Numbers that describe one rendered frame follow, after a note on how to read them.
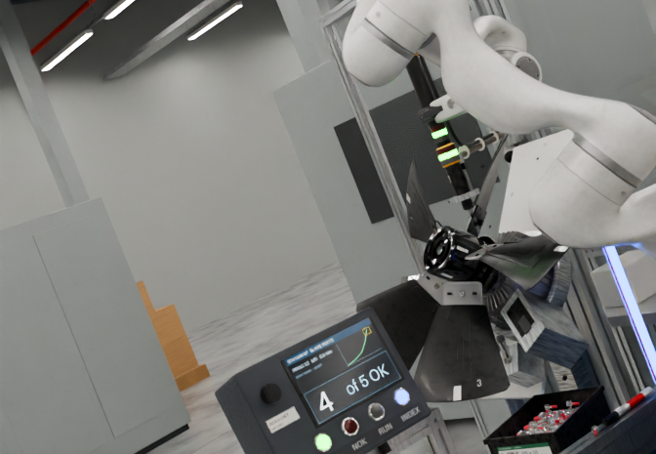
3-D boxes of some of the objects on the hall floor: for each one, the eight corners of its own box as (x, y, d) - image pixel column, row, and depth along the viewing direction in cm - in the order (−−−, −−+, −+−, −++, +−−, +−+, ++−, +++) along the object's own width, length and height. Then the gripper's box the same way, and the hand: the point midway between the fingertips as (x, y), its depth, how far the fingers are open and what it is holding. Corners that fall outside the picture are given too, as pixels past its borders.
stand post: (703, 631, 247) (544, 225, 244) (732, 639, 239) (568, 219, 237) (693, 640, 245) (532, 230, 242) (722, 648, 237) (556, 225, 234)
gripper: (500, 65, 200) (448, 90, 216) (443, 86, 191) (393, 109, 207) (512, 99, 200) (460, 120, 216) (456, 120, 192) (405, 141, 207)
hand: (432, 112), depth 210 cm, fingers closed on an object, 4 cm apart
